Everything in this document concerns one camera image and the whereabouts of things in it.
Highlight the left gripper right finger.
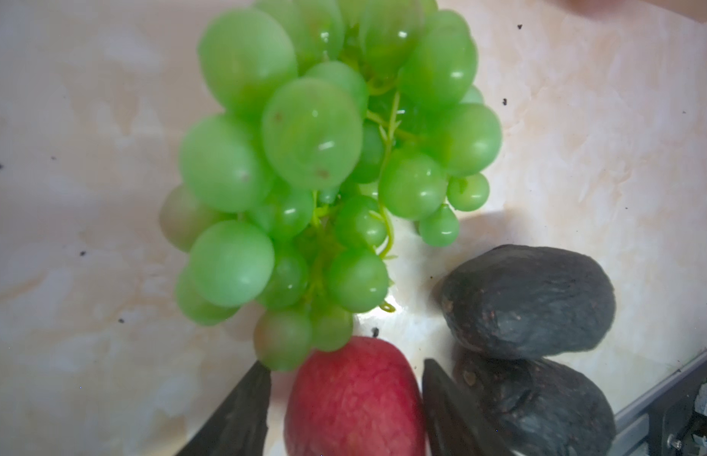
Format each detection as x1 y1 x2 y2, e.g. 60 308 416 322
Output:
422 358 515 456

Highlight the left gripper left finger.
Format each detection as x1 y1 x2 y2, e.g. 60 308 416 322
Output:
177 361 272 456

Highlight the dark fake avocado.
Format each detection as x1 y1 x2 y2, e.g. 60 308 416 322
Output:
435 244 617 360
453 351 617 455

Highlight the red fake apple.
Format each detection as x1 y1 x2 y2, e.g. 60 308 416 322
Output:
284 336 427 455

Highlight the green fake grape bunch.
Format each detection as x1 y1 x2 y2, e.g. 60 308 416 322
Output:
160 1 503 372

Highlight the aluminium front rail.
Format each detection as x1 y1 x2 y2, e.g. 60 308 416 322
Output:
608 349 707 455

